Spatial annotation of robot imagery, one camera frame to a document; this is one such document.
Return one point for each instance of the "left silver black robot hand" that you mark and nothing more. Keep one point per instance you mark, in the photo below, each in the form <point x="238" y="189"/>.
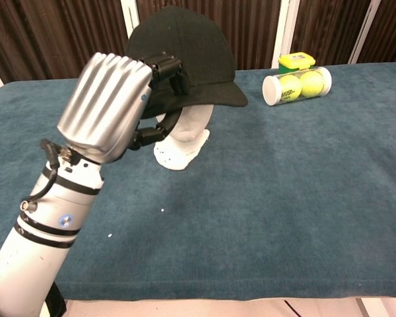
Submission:
<point x="105" y="105"/>

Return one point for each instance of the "black baseball cap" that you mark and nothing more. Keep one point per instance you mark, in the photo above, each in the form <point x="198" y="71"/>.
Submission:
<point x="201" y="43"/>

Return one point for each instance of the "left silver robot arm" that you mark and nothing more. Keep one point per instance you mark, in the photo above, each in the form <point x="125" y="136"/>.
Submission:
<point x="43" y="237"/>

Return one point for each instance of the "white foam mannequin head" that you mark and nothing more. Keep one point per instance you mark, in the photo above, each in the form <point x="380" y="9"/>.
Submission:
<point x="191" y="142"/>

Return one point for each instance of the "brown pleated curtain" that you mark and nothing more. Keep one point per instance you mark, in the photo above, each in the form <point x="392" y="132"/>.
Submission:
<point x="250" y="29"/>
<point x="330" y="29"/>
<point x="392" y="33"/>
<point x="52" y="36"/>

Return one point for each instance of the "clear tennis ball tube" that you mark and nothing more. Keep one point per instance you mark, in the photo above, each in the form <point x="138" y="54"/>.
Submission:
<point x="271" y="90"/>

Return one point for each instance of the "blue velvet table cloth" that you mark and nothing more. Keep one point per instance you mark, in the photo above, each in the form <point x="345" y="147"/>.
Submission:
<point x="250" y="198"/>

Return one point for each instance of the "yellow tennis ball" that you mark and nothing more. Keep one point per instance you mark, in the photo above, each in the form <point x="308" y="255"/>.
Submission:
<point x="289" y="87"/>
<point x="311" y="82"/>

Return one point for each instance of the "yellow green lidded box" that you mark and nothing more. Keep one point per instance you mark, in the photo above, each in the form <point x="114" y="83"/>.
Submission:
<point x="295" y="61"/>

